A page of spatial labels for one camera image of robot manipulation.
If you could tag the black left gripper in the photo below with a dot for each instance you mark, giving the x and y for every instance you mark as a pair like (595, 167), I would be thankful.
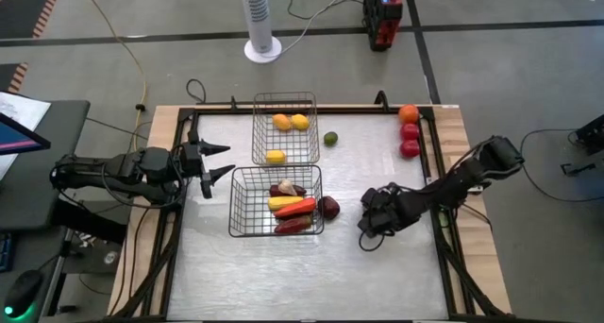
(189, 160)

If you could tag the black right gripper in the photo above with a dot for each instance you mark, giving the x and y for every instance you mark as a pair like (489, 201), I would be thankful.
(377, 214)

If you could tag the yellow lemon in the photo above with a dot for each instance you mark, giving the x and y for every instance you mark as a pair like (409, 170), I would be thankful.
(275, 157)
(300, 122)

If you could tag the dark maroon chili pepper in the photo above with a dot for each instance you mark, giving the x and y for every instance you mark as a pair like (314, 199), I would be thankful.
(274, 191)

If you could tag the white garlic bulb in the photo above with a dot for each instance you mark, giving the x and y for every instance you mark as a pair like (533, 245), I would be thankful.
(286, 187)

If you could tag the orange-yellow mango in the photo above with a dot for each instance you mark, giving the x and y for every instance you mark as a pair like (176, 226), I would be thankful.
(281, 122)

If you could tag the yellow corn banana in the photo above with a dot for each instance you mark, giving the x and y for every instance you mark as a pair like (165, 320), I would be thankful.
(283, 202)

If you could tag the orange-red carrot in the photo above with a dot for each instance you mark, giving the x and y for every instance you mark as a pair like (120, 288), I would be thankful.
(297, 209)

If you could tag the red chili pepper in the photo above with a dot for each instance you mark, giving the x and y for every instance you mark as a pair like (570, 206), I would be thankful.
(291, 225)

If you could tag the orange fruit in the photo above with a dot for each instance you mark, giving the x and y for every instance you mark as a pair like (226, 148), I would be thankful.
(408, 113)

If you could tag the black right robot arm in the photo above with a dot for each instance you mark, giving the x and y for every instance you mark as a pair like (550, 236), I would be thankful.
(458, 179)

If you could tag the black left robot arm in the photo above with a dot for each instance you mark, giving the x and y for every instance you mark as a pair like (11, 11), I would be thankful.
(118, 172)

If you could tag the dark red onion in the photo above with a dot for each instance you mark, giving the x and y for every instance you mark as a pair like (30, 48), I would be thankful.
(329, 208)

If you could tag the red tomato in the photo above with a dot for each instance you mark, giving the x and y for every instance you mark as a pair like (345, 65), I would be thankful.
(410, 148)
(410, 131)

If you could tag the green lime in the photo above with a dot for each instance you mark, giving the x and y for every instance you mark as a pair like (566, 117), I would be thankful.
(330, 139)

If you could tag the white tower fan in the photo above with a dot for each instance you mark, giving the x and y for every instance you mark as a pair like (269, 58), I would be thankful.
(257, 21)

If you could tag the black case with stickers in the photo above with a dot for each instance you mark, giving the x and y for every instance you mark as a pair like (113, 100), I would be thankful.
(89, 261)

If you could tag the black desk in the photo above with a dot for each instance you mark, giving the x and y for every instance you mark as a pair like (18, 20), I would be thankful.
(38, 195)

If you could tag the white paper sheet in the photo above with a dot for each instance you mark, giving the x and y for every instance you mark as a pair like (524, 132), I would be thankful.
(28, 110)

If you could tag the computer monitor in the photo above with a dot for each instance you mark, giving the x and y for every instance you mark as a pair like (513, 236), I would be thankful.
(19, 136)

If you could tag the red and black toolbox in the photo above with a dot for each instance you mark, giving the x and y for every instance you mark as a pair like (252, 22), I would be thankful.
(382, 16)

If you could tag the small black floor stand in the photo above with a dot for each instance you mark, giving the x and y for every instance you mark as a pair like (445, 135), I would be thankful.
(578, 168)

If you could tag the small black striped-edge floor mat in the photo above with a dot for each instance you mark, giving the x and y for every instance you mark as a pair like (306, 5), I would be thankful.
(9, 77)

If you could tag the black keyboard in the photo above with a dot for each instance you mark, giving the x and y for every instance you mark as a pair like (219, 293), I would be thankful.
(5, 252)

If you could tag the black box device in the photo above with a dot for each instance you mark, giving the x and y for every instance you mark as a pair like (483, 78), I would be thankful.
(592, 134)

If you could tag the black computer mouse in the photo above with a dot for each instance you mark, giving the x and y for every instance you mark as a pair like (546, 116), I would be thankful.
(23, 290)

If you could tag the large black striped-edge floor mat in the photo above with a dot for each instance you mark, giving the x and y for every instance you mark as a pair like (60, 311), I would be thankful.
(23, 6)

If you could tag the black small frame clamp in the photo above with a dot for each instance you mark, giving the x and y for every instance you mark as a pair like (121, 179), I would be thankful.
(233, 103)

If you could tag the black table frame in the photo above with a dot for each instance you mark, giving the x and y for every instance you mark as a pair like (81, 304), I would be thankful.
(354, 110)

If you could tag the black arched frame clamp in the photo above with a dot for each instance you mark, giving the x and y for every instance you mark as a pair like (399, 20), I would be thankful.
(381, 101)

